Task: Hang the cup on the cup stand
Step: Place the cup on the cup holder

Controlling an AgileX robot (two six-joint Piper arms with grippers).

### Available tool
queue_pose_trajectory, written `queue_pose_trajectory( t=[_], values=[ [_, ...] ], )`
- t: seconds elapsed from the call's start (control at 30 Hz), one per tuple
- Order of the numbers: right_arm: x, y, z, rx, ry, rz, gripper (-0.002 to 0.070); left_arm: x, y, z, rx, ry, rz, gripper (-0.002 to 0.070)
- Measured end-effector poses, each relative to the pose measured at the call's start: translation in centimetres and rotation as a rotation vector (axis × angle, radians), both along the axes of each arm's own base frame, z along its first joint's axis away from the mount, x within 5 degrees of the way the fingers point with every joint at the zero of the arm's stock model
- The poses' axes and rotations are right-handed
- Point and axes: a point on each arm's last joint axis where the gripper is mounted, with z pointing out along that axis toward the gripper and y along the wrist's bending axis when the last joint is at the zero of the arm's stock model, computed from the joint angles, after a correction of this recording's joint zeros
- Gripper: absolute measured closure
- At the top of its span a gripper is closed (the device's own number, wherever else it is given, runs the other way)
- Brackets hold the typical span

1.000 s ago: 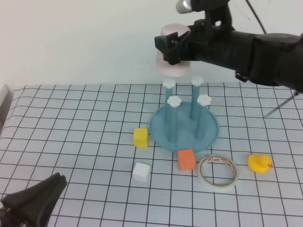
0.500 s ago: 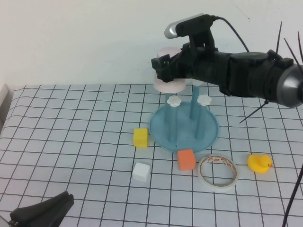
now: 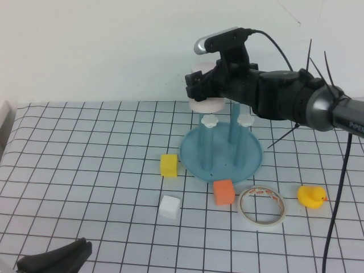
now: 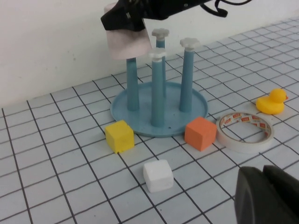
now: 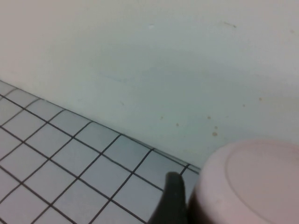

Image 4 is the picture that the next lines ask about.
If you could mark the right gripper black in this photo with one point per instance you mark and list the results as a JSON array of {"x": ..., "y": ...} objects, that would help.
[{"x": 163, "y": 8}]

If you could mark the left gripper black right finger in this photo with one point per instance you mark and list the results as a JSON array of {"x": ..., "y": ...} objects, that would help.
[{"x": 283, "y": 183}]

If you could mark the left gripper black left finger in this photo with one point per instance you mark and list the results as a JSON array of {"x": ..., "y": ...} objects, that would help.
[{"x": 252, "y": 203}]

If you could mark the pale pink cup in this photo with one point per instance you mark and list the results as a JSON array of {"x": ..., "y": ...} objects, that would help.
[{"x": 128, "y": 45}]

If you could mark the blue cup stand with pegs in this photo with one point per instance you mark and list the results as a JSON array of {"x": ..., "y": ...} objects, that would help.
[{"x": 158, "y": 116}]

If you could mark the white double-sided tape roll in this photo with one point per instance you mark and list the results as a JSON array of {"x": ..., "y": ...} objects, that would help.
[{"x": 245, "y": 142}]

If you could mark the yellow rubber duck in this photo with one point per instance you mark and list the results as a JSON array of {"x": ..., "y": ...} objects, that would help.
[{"x": 271, "y": 102}]

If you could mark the orange foam cube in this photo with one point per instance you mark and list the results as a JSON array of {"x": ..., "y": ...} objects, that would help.
[{"x": 200, "y": 134}]

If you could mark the white foam cube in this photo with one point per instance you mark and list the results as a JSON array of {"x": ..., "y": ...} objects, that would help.
[{"x": 158, "y": 176}]

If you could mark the yellow foam cube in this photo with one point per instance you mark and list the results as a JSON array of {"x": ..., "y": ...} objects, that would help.
[{"x": 119, "y": 136}]

